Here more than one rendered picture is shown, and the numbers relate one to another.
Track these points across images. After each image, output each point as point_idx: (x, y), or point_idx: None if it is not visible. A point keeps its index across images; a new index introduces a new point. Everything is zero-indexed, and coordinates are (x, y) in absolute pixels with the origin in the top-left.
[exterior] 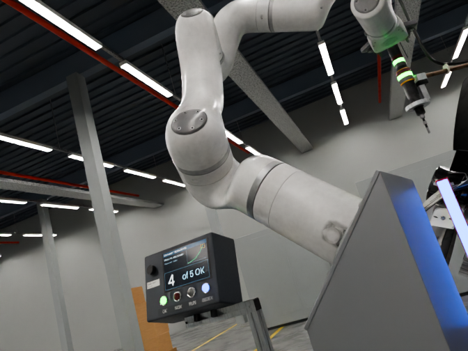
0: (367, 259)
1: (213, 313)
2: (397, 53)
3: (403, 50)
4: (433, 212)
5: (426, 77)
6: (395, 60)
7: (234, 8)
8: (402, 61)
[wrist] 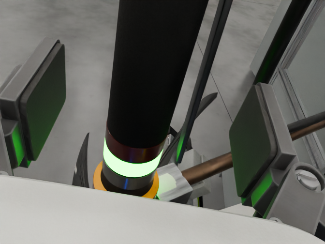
0: None
1: None
2: (145, 145)
3: (185, 132)
4: (84, 158)
5: (185, 203)
6: (118, 160)
7: None
8: (147, 176)
